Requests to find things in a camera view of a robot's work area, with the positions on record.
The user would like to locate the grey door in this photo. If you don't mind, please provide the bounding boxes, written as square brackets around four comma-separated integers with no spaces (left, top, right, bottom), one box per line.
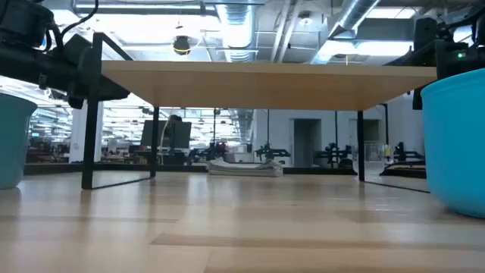
[293,118,323,168]

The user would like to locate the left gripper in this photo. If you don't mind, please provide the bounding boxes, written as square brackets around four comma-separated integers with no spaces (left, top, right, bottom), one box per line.
[48,33,132,111]

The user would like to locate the black ceiling dome fixture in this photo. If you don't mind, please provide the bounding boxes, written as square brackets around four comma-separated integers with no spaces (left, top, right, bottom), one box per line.
[172,34,192,56]

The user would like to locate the blue plastic mug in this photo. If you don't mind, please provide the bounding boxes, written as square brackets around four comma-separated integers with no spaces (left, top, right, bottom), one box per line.
[420,67,485,219]

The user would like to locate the black background monitors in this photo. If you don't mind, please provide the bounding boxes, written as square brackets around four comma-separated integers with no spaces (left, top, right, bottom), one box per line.
[139,119,192,150]

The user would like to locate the folded grey cloth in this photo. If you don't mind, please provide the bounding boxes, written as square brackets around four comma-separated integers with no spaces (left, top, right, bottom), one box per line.
[207,157,284,178]

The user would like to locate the wooden shelf black metal frame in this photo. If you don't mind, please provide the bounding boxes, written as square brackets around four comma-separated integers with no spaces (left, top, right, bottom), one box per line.
[81,32,439,190]

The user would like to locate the ribbed silver ventilation duct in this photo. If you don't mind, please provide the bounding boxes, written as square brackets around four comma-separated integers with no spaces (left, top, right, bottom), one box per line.
[215,0,255,64]

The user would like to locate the black metal table frame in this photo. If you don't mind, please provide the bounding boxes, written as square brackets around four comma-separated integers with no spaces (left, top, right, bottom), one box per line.
[23,162,358,176]

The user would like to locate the large teal speckled mug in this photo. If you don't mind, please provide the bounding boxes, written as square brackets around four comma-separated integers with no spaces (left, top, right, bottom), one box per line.
[0,93,39,190]

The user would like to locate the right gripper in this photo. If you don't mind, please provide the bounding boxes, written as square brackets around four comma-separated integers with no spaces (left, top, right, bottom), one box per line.
[385,39,477,111]

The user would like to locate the background black robot arms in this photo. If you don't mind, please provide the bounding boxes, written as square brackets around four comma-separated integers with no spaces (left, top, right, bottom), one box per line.
[254,143,292,162]
[313,142,355,170]
[380,141,427,179]

